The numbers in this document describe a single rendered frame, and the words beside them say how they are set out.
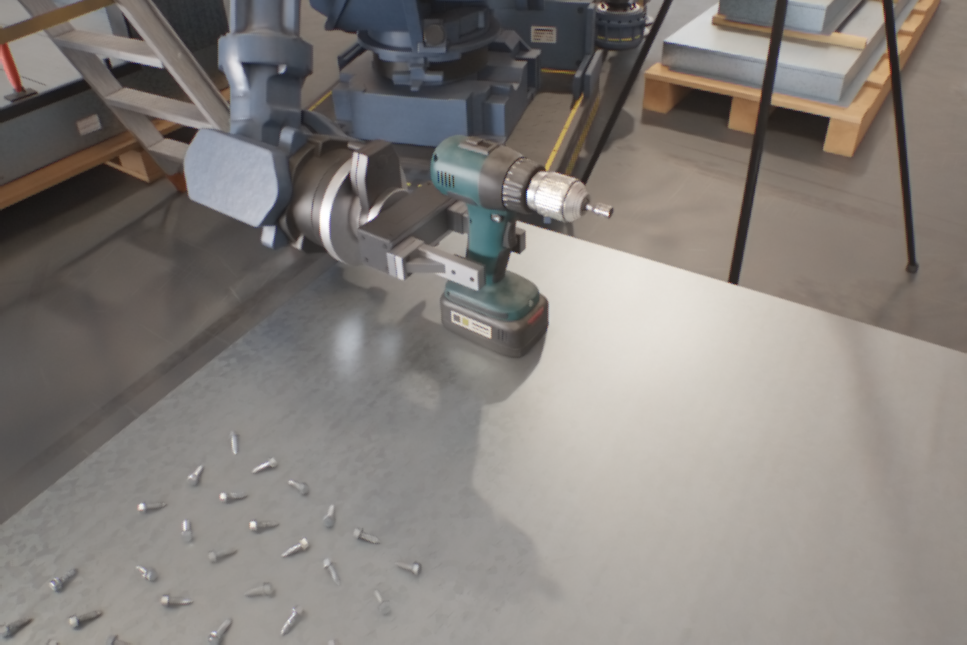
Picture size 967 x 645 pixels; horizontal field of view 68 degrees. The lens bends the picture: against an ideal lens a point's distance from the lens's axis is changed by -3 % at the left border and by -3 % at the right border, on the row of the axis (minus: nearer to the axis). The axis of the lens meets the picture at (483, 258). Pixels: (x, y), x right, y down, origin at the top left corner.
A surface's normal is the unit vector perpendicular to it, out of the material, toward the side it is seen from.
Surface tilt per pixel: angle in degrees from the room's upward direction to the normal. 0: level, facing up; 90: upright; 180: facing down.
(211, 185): 62
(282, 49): 67
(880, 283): 0
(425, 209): 0
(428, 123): 90
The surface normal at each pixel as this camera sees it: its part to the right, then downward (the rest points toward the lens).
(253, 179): -0.52, 0.05
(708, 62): -0.57, 0.48
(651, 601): -0.04, -0.82
